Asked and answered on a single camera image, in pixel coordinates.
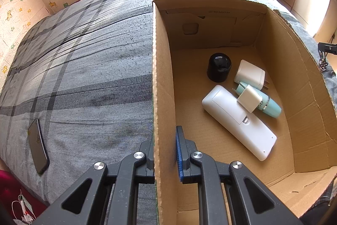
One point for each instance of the black smartphone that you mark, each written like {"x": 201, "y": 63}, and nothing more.
{"x": 37, "y": 147}

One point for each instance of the black clamp device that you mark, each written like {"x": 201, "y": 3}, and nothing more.
{"x": 324, "y": 49}

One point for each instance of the brown cardboard box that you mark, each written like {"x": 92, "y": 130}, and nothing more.
{"x": 186, "y": 33}

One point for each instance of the large white charger plug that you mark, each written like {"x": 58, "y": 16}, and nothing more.
{"x": 251, "y": 75}

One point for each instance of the black domed cylinder object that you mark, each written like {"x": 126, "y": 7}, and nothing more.
{"x": 219, "y": 67}

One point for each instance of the mint green tube bottle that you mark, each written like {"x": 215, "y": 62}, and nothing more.
{"x": 269, "y": 106}

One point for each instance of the white rectangular remote case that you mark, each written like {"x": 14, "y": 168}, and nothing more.
{"x": 245, "y": 126}

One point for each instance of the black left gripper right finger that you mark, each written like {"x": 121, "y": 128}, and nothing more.
{"x": 228, "y": 193}

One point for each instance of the small white charger plug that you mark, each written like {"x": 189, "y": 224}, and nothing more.
{"x": 248, "y": 97}

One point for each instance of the grey plaid bed cover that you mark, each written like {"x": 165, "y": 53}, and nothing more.
{"x": 86, "y": 74}

